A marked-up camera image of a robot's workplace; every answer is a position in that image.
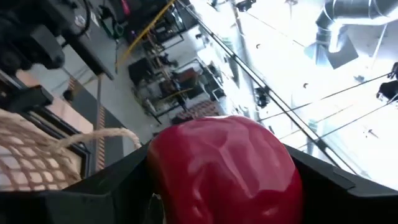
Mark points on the dark red bell pepper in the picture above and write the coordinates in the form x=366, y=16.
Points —
x=224, y=168

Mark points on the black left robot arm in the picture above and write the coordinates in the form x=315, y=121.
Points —
x=31, y=37

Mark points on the black aluminium table frame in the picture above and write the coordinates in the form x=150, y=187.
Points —
x=25, y=99

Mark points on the black hanging camera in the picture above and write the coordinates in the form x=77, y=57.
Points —
x=262, y=98

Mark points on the floral patterned cloth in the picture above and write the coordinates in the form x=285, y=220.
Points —
x=199, y=110

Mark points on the woven wicker basket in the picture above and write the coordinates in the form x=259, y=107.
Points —
x=109, y=131

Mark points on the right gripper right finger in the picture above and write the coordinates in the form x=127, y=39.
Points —
x=342, y=205

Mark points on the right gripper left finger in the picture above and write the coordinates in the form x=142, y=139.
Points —
x=77, y=205

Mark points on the black hazard-striped floor mat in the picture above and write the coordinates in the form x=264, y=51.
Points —
x=101, y=140

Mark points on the silver ventilation duct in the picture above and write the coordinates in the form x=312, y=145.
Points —
x=342, y=12

